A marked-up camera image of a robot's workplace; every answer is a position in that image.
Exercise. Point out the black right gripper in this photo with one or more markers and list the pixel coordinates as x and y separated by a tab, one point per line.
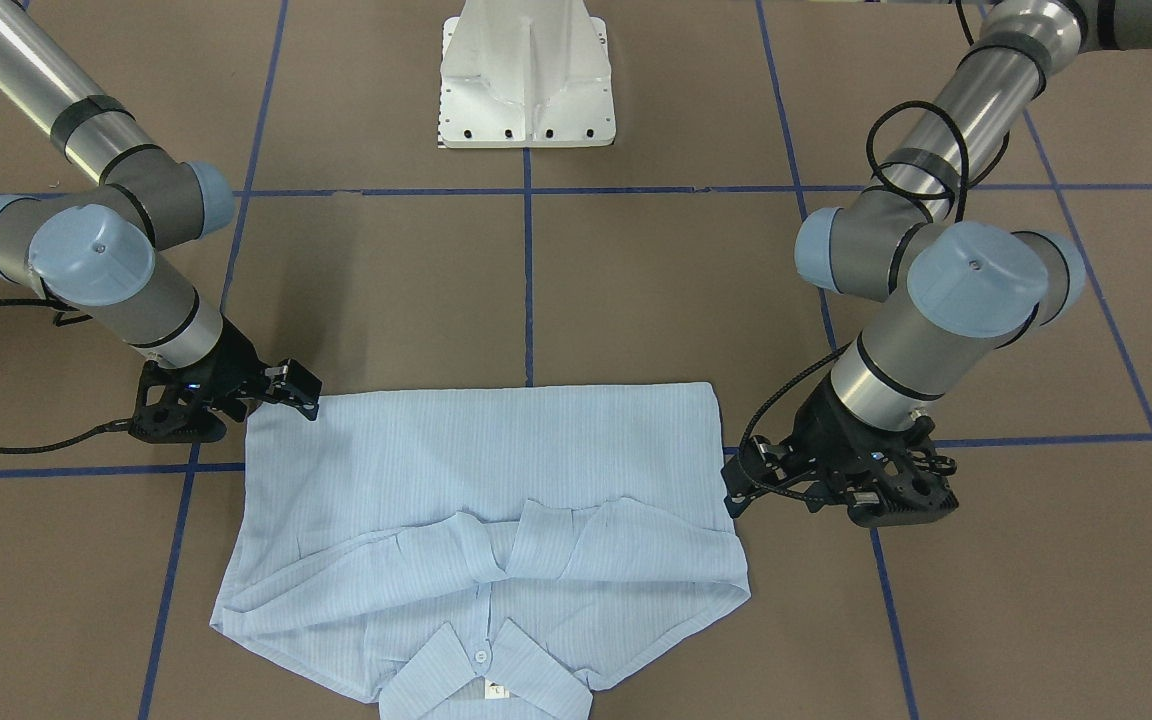
229	362

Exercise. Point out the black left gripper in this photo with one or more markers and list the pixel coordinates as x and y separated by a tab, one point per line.
820	425

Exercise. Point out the light blue button shirt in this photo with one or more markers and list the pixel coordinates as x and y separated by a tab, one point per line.
482	553

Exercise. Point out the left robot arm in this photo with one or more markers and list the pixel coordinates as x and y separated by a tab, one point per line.
949	291

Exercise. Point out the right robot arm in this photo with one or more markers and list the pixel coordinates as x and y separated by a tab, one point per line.
99	254

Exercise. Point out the white camera mast base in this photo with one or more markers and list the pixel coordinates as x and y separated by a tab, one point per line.
525	75

